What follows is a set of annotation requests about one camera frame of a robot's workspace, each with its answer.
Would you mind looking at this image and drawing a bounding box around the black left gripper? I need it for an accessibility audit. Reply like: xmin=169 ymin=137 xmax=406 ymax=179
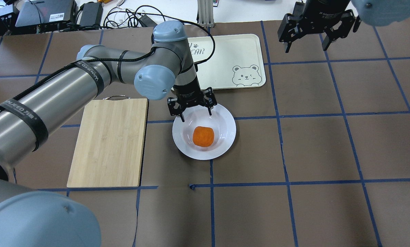
xmin=167 ymin=86 xmax=218 ymax=122

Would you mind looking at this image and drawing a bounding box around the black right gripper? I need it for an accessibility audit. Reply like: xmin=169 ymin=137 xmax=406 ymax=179
xmin=278 ymin=0 xmax=361 ymax=53

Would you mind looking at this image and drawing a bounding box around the orange fruit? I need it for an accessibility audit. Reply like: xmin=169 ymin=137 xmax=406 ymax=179
xmin=192 ymin=126 xmax=215 ymax=147

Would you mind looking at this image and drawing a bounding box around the white round plate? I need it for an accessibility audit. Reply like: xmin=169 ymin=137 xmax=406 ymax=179
xmin=172 ymin=104 xmax=236 ymax=161

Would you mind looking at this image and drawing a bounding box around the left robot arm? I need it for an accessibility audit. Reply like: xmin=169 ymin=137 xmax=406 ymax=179
xmin=0 ymin=19 xmax=217 ymax=247

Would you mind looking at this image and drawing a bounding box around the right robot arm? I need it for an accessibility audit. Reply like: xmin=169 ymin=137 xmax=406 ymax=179
xmin=277 ymin=0 xmax=410 ymax=53

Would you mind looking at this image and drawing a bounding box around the cream bear tray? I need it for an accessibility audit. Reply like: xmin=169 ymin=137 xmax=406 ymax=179
xmin=188 ymin=33 xmax=266 ymax=90

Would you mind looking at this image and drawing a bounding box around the bamboo cutting board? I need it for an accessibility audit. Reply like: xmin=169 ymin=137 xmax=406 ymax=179
xmin=67 ymin=98 xmax=148 ymax=189

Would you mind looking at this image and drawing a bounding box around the black power brick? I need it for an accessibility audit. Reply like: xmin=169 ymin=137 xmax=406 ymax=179
xmin=78 ymin=2 xmax=103 ymax=29

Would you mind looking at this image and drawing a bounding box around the aluminium frame post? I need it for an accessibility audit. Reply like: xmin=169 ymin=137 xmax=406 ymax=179
xmin=197 ymin=0 xmax=215 ymax=28

